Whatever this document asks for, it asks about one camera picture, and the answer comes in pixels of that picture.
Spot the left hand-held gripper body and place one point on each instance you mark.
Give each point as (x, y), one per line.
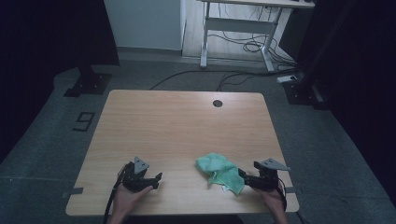
(137, 180)

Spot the black stand with square base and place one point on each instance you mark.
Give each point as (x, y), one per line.
(303, 93)
(90, 84)

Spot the white desk frame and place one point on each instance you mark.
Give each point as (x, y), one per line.
(239, 25)

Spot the white power strip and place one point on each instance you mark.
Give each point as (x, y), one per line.
(287, 79)

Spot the black table grommet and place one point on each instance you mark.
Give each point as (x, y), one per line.
(217, 103)

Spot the person's left hand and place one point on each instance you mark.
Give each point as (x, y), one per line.
(127, 200)

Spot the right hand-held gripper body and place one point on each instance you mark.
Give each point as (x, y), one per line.
(267, 180)

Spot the white partition panel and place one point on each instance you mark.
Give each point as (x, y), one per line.
(143, 21)

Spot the black curtain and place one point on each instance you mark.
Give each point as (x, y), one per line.
(46, 37)
(361, 62)

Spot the green microfibre cloth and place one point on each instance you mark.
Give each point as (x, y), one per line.
(218, 169)

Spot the grey tape piece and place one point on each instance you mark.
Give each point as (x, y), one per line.
(291, 189)
(74, 191)

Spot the person's right hand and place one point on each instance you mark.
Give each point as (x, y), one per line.
(275, 200)

